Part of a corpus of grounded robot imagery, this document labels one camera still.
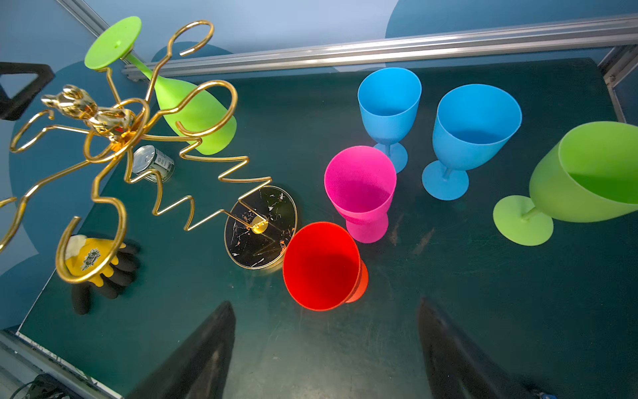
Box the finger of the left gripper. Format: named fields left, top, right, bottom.
left=1, top=62, right=55, bottom=121

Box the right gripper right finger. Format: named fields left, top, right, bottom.
left=418, top=298, right=533, bottom=398

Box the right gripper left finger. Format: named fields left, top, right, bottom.
left=126, top=301, right=236, bottom=398

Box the red wine glass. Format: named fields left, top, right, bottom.
left=282, top=222, right=369, bottom=312

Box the green wine glass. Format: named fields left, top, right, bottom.
left=493, top=121, right=637, bottom=246
left=84, top=16, right=237, bottom=156

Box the pink wine glass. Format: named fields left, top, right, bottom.
left=324, top=146, right=397, bottom=244

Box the blue wine glass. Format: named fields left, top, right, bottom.
left=357, top=67, right=422, bottom=173
left=422, top=84, right=523, bottom=201

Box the silver tin can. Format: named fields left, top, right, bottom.
left=132, top=145, right=174, bottom=182

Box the yellow black work glove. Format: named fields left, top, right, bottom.
left=63, top=233, right=141, bottom=316

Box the left frame post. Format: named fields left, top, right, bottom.
left=56, top=0, right=110, bottom=38

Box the frame post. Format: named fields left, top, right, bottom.
left=56, top=0, right=110, bottom=38
left=598, top=44, right=637, bottom=123

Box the gold wire glass rack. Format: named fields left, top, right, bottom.
left=0, top=19, right=299, bottom=285

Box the right frame post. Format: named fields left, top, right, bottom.
left=598, top=44, right=637, bottom=123

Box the back frame bar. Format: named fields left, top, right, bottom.
left=160, top=14, right=637, bottom=77

